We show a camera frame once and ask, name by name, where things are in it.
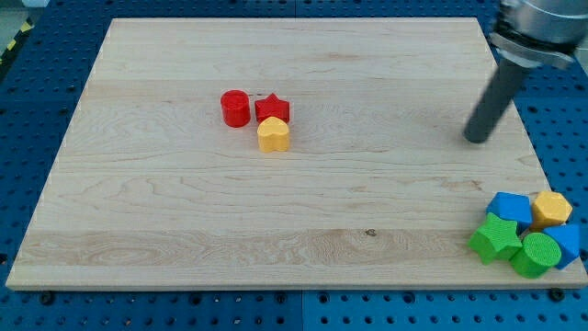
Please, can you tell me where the blue cube block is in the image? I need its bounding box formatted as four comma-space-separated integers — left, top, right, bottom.
486, 191, 533, 234

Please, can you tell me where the yellow hexagon block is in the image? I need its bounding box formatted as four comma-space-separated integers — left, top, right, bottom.
529, 191, 572, 232

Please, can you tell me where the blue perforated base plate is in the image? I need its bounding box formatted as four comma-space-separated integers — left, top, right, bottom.
1, 0, 587, 330

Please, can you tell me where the dark grey pointer rod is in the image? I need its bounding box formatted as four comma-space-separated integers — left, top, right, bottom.
463, 58, 531, 143

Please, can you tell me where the green star block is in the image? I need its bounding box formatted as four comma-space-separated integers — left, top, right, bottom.
468, 212, 523, 265

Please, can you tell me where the red star block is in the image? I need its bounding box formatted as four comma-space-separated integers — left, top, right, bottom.
254, 94, 290, 123

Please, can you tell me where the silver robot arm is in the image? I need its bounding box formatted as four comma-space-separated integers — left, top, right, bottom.
490, 0, 587, 70

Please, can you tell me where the light wooden board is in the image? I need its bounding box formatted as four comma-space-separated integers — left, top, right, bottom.
6, 17, 587, 291

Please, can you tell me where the blue triangular block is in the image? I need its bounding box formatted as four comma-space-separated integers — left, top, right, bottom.
543, 224, 580, 270

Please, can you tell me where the yellow heart block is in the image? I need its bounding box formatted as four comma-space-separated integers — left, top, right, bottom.
257, 117, 290, 153

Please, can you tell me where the red cylinder block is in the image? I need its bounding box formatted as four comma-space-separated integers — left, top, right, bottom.
220, 90, 251, 128

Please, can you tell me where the green cylinder block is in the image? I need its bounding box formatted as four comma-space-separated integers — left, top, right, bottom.
510, 233, 562, 279

